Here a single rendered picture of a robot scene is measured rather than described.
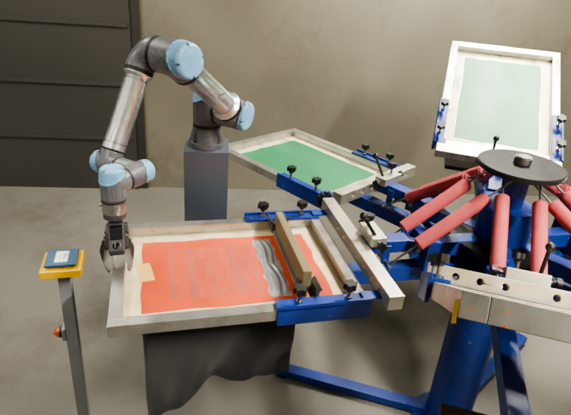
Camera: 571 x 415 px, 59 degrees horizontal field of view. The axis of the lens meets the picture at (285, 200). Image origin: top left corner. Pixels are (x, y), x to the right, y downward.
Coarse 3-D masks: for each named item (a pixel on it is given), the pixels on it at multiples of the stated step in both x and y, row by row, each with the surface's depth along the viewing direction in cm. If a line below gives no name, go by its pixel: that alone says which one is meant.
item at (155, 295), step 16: (288, 272) 177; (320, 272) 178; (144, 288) 162; (160, 288) 163; (144, 304) 155; (160, 304) 156; (176, 304) 156; (192, 304) 157; (208, 304) 158; (224, 304) 158; (240, 304) 159
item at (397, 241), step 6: (384, 234) 188; (390, 234) 189; (396, 234) 189; (402, 234) 189; (390, 240) 185; (396, 240) 185; (402, 240) 185; (408, 240) 186; (396, 246) 186; (402, 246) 186; (408, 246) 187; (378, 252) 185; (390, 252) 186; (396, 252) 187
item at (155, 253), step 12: (204, 240) 192; (216, 240) 192; (228, 240) 193; (240, 240) 194; (300, 240) 197; (144, 252) 181; (156, 252) 182; (252, 252) 187; (276, 252) 188; (156, 264) 175
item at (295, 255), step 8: (280, 216) 191; (280, 224) 186; (280, 232) 186; (288, 232) 180; (280, 240) 187; (288, 240) 176; (296, 240) 176; (288, 248) 176; (296, 248) 171; (288, 256) 177; (296, 256) 167; (296, 264) 167; (304, 264) 163; (296, 272) 167; (304, 272) 159; (304, 280) 160
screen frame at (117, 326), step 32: (128, 224) 191; (160, 224) 193; (192, 224) 195; (224, 224) 197; (256, 224) 200; (288, 224) 204; (320, 224) 203; (128, 320) 143; (160, 320) 144; (192, 320) 146; (224, 320) 149; (256, 320) 152
